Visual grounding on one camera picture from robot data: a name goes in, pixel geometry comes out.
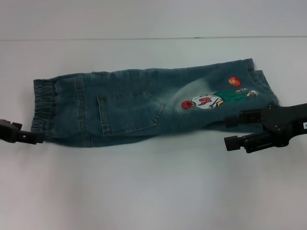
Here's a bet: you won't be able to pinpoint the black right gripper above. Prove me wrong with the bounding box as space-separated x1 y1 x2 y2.
224 103 307 154

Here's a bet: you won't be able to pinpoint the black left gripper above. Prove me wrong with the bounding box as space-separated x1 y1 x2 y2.
0 119 45 145

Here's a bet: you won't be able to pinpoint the blue denim shorts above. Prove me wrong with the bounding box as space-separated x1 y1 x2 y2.
30 57 281 143

